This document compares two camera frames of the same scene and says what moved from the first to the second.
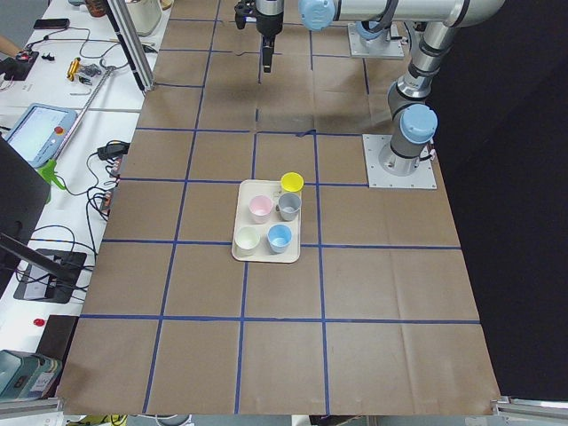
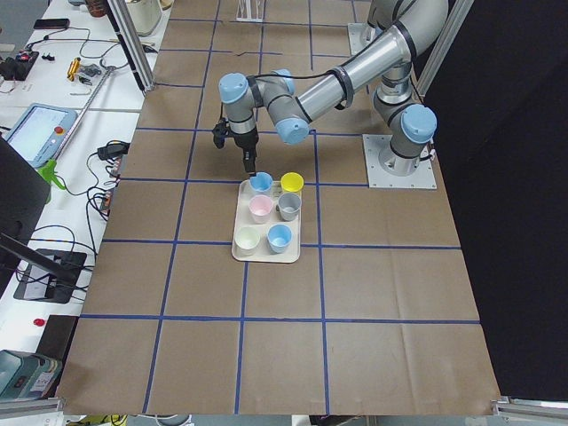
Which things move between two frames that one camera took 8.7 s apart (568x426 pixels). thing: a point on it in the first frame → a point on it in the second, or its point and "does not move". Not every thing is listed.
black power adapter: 113,151 does not move
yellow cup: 292,182 does not move
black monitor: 25,195 does not move
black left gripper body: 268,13 → 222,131
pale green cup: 247,240 does not move
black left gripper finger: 268,43 → 249,158
